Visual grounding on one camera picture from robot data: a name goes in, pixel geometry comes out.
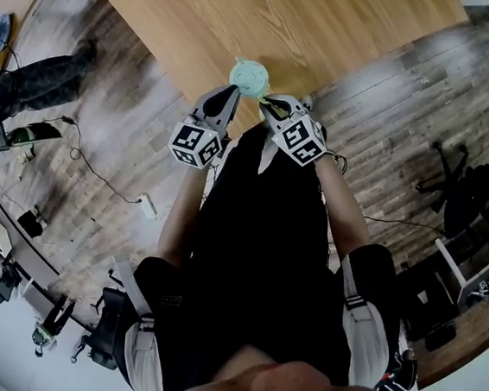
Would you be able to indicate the white power strip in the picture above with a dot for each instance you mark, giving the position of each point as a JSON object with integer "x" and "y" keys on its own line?
{"x": 148, "y": 206}

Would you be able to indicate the person's left forearm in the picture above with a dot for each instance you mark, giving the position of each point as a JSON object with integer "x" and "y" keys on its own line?
{"x": 181, "y": 218}

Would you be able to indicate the person's black outfit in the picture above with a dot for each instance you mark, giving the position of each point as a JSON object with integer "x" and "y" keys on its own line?
{"x": 265, "y": 244}

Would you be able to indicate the light green plastic bottle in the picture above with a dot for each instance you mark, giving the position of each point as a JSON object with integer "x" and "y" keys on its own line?
{"x": 248, "y": 78}

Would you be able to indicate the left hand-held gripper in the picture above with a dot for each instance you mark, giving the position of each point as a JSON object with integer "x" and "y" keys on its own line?
{"x": 189, "y": 143}

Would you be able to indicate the black floor bag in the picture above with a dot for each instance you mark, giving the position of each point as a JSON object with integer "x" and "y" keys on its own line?
{"x": 424, "y": 300}

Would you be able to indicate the black floor box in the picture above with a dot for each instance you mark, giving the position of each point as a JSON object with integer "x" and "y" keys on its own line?
{"x": 32, "y": 223}

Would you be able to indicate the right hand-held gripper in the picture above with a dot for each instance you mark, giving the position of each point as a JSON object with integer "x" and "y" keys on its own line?
{"x": 298, "y": 141}

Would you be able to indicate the person's right forearm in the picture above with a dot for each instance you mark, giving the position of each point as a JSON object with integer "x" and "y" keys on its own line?
{"x": 343, "y": 209}

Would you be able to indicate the blue plate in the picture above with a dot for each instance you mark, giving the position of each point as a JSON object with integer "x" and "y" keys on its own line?
{"x": 3, "y": 30}

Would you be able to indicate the dark grey table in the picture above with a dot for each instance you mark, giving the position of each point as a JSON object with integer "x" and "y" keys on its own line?
{"x": 34, "y": 255}

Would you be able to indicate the black office chair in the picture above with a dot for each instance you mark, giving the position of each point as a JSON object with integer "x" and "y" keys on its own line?
{"x": 482, "y": 202}
{"x": 104, "y": 327}

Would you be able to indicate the black and green bag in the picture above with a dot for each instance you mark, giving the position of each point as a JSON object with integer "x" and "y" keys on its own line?
{"x": 34, "y": 133}

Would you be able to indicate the navy white striped bag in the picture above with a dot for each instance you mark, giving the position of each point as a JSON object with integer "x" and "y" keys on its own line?
{"x": 399, "y": 380}

